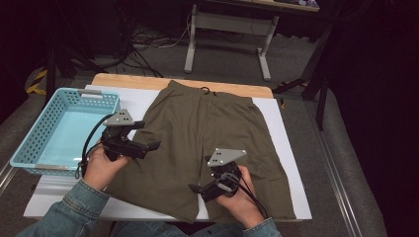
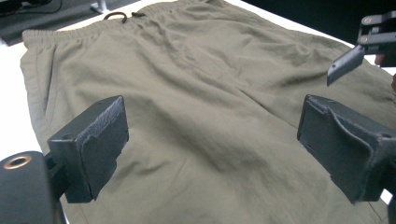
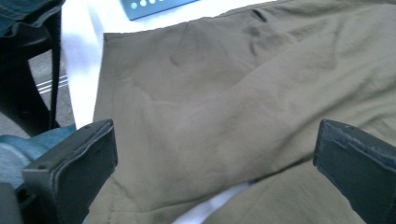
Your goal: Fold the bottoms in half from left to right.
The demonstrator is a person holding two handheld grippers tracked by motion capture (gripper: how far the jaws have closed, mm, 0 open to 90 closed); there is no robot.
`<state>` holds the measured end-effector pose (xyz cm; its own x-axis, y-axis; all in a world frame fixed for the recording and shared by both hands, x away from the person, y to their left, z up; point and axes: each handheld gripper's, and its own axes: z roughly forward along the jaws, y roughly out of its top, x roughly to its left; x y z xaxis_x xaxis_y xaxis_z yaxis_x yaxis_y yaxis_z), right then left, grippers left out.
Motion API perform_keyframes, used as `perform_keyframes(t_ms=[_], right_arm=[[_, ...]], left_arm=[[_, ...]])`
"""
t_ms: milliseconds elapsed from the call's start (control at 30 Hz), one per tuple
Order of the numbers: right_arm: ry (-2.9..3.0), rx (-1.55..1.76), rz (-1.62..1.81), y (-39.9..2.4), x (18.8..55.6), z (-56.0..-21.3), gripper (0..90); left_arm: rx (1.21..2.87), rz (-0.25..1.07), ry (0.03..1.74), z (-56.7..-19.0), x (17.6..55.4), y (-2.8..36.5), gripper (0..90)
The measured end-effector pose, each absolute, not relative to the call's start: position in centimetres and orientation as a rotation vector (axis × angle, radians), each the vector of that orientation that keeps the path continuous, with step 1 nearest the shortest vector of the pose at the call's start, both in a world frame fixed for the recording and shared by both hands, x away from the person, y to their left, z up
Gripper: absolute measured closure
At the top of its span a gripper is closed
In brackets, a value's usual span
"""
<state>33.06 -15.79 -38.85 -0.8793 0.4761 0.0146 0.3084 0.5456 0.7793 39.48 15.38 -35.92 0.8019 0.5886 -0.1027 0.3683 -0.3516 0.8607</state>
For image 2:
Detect olive green pants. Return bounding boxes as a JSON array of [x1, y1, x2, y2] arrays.
[[20, 0, 396, 224]]

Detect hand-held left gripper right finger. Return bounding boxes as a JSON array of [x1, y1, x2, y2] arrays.
[[297, 94, 396, 204]]

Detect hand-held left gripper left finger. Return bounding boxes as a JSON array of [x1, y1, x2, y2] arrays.
[[48, 95, 130, 203]]

